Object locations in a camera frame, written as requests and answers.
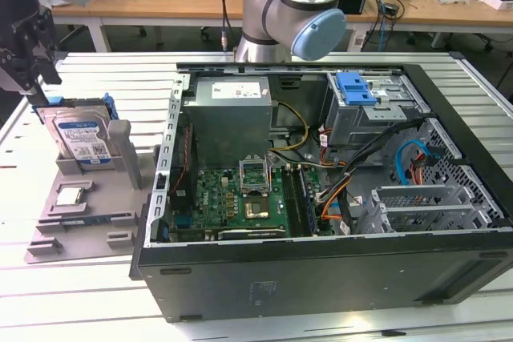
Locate long wooden desk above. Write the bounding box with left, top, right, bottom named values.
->
left=86, top=0, right=513, bottom=53

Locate blue installed RAM stick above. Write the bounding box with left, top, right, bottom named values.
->
left=297, top=168, right=321, bottom=235

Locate CPU socket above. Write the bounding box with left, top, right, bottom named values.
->
left=239, top=171, right=273, bottom=198

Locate black graphics card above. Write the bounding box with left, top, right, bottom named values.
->
left=218, top=227, right=289, bottom=241

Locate metal socket cover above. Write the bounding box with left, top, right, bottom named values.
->
left=238, top=154, right=269, bottom=178

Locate black open PC case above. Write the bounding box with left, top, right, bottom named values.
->
left=128, top=62, right=513, bottom=324

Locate black cable bundle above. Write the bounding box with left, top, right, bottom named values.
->
left=316, top=117, right=426, bottom=235

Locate grey power supply unit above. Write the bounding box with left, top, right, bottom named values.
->
left=182, top=75, right=274, bottom=171

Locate black RAM slot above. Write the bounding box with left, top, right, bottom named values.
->
left=281, top=167, right=300, bottom=238
left=286, top=167, right=305, bottom=238
left=291, top=167, right=312, bottom=237

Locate green motherboard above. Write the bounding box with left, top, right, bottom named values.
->
left=168, top=163, right=333, bottom=241

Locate small wooden desk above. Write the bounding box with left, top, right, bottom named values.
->
left=50, top=0, right=109, bottom=54

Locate blue plastic drive latch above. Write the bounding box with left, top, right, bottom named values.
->
left=335, top=71, right=381, bottom=107

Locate silver CPU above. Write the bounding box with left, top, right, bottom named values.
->
left=55, top=187, right=85, bottom=207

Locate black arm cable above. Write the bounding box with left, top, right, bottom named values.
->
left=219, top=0, right=241, bottom=54

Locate grey disk bay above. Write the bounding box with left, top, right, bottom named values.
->
left=356, top=183, right=504, bottom=235

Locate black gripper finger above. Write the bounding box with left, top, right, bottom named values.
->
left=0, top=47, right=48, bottom=110
left=34, top=6, right=64, bottom=86

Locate orange flat cable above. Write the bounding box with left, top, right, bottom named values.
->
left=319, top=181, right=353, bottom=223

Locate green RAM stick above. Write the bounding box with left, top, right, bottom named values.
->
left=59, top=213, right=111, bottom=226

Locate black case fan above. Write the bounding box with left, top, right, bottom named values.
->
left=170, top=123, right=198, bottom=215

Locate yellow wire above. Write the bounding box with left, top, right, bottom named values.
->
left=268, top=101, right=309, bottom=153

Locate orange power wire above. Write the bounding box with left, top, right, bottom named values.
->
left=409, top=148, right=442, bottom=189

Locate blue data wire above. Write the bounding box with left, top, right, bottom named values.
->
left=394, top=138, right=440, bottom=189

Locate hard disk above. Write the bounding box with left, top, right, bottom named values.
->
left=30, top=92, right=115, bottom=167

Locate grey optical drive cage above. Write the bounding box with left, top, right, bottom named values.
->
left=323, top=70, right=433, bottom=151

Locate grey parts rack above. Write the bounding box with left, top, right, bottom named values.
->
left=24, top=117, right=162, bottom=265

